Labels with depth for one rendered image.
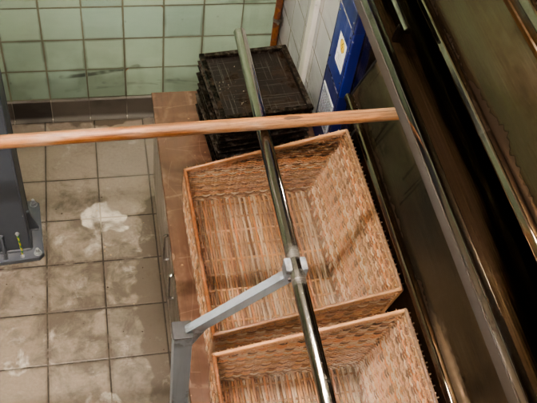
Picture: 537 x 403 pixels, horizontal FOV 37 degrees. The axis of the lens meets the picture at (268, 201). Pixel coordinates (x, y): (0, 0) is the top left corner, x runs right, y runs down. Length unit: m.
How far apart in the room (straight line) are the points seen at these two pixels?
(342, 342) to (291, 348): 0.13
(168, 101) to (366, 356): 1.11
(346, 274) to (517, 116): 0.91
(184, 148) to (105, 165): 0.78
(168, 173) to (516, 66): 1.29
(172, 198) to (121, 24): 0.95
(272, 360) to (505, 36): 0.98
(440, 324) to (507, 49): 0.64
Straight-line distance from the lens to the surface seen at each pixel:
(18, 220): 2.89
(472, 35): 1.62
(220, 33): 3.23
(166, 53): 3.26
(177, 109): 2.67
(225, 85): 2.40
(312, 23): 2.70
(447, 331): 1.81
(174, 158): 2.52
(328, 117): 1.81
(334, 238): 2.31
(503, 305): 1.35
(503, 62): 1.53
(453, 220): 1.39
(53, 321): 2.87
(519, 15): 1.48
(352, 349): 2.08
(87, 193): 3.19
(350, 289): 2.20
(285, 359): 2.05
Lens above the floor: 2.46
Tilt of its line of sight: 51 degrees down
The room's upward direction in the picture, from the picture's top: 10 degrees clockwise
